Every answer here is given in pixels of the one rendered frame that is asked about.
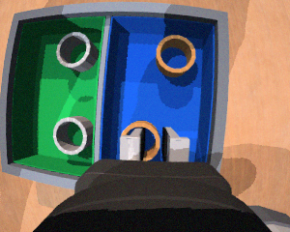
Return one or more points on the grey metal sleeve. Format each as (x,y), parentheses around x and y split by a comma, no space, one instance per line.
(61,138)
(66,46)

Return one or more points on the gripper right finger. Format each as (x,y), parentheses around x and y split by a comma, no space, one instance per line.
(174,147)

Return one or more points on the green and blue divided bin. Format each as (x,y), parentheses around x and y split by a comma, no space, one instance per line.
(37,91)

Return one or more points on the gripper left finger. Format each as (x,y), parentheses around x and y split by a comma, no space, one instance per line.
(132,147)

